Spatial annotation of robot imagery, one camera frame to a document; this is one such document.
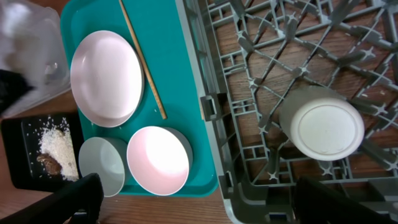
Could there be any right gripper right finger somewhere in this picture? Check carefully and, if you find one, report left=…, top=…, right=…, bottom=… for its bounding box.
left=294, top=177, right=395, bottom=224

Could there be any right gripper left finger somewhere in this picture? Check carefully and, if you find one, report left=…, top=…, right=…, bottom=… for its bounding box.
left=1, top=173, right=104, bottom=223

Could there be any brown food piece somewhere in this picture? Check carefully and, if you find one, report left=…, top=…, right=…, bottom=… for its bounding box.
left=37, top=154, right=62, bottom=175

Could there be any grey bowl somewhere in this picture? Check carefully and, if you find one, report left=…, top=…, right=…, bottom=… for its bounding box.
left=78, top=137, right=132, bottom=197

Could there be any white rice pile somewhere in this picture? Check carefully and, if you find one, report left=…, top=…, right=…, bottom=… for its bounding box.
left=21, top=114, right=79, bottom=182

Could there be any white cup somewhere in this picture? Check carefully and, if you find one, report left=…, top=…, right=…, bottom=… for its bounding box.
left=279, top=86, right=364, bottom=161

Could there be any pink bowl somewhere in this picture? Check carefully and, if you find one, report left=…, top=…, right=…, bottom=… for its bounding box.
left=126, top=126, right=193, bottom=196

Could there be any large white round plate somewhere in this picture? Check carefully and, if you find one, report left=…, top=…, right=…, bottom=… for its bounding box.
left=70, top=30, right=145, bottom=128

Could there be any clear plastic waste bin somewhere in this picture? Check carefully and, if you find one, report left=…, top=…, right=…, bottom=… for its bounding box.
left=1, top=1, right=70, bottom=118

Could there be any black plastic tray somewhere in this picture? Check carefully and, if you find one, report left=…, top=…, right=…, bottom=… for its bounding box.
left=1, top=112, right=84, bottom=192

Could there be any left wooden chopstick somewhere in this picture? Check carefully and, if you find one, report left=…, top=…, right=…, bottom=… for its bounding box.
left=119, top=0, right=167, bottom=119

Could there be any grey plastic dish rack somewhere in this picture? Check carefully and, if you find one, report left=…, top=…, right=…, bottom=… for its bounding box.
left=176, top=0, right=397, bottom=223

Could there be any teal plastic serving tray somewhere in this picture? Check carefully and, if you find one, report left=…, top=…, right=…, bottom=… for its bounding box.
left=60, top=0, right=218, bottom=197

